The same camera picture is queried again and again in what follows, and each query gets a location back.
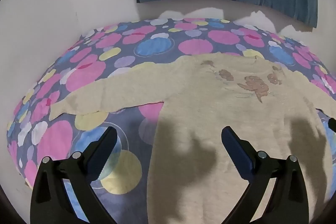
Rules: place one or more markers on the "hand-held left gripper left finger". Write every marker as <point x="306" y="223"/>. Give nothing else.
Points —
<point x="105" y="150"/>

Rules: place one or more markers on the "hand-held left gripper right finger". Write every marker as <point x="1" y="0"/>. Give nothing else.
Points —
<point x="236" y="150"/>

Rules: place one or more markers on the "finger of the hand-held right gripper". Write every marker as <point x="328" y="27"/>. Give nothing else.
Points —
<point x="332" y="124"/>

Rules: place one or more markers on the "beige knit sweater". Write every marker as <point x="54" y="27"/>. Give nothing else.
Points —
<point x="204" y="108"/>

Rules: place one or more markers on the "colourful dotted blanket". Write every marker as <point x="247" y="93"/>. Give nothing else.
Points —
<point x="86" y="74"/>

